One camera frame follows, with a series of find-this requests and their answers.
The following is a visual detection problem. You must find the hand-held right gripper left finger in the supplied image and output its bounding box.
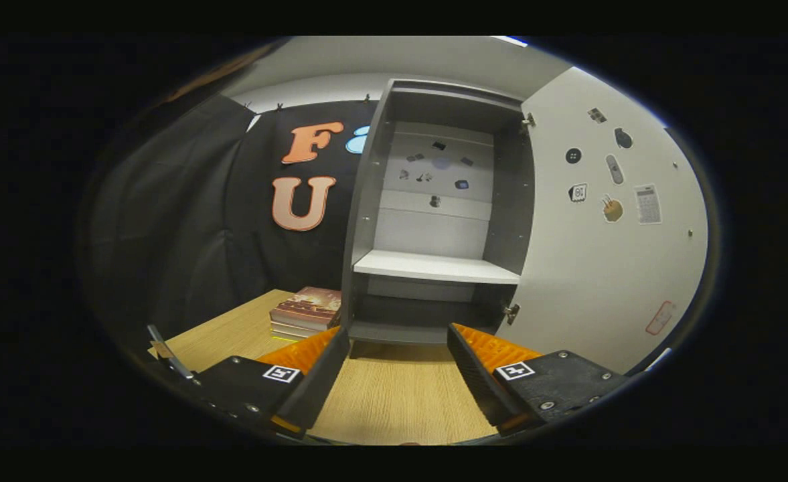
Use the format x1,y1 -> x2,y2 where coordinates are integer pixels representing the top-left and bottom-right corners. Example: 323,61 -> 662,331
193,326 -> 352,439

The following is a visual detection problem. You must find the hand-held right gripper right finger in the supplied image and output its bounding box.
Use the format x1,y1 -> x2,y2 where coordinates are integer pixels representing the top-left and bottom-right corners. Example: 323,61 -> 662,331
447,323 -> 631,437

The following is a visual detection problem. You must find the brown picture cover book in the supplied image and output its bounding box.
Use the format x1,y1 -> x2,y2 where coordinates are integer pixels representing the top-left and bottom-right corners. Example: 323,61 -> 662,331
270,287 -> 342,330

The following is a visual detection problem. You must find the white cabinet shelf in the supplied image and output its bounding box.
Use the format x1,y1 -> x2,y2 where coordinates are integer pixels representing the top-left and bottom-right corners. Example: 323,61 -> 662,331
352,249 -> 523,286

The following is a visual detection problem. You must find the thin pale book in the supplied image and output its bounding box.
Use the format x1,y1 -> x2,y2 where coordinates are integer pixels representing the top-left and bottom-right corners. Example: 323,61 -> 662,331
270,319 -> 339,339

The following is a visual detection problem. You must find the grey cabinet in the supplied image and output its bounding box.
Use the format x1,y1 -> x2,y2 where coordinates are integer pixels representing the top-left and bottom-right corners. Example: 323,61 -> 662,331
339,78 -> 536,347

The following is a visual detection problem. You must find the thin grey bar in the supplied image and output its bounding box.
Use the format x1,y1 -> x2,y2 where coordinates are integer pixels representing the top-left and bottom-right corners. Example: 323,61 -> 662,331
146,324 -> 197,384

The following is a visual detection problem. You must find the white cabinet door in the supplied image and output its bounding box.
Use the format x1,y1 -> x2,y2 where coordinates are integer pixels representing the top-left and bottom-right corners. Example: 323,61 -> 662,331
494,66 -> 710,377

